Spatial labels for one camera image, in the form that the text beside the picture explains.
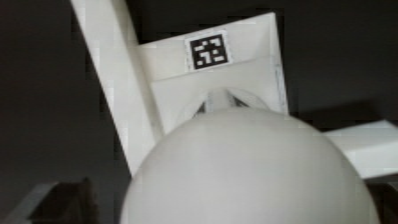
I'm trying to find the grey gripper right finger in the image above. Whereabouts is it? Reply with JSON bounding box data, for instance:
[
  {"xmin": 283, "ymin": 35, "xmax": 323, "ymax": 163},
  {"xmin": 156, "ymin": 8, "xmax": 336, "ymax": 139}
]
[{"xmin": 368, "ymin": 182, "xmax": 398, "ymax": 224}]

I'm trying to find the white lamp bulb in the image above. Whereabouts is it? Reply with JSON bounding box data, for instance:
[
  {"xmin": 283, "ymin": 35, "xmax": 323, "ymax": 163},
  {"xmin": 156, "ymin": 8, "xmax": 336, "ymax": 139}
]
[{"xmin": 119, "ymin": 87, "xmax": 382, "ymax": 224}]

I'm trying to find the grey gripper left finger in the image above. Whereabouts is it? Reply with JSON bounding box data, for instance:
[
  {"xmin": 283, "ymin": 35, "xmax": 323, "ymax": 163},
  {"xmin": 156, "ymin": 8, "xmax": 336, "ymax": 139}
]
[{"xmin": 0, "ymin": 178, "xmax": 100, "ymax": 224}]

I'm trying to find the white lamp base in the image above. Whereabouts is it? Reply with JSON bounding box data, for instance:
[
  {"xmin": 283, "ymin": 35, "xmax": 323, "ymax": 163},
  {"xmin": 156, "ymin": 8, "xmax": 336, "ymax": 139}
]
[{"xmin": 139, "ymin": 13, "xmax": 290, "ymax": 131}]

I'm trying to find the white front fence rail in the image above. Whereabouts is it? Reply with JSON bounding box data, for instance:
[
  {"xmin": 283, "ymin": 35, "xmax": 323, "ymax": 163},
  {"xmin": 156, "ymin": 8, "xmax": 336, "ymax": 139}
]
[{"xmin": 69, "ymin": 0, "xmax": 164, "ymax": 174}]

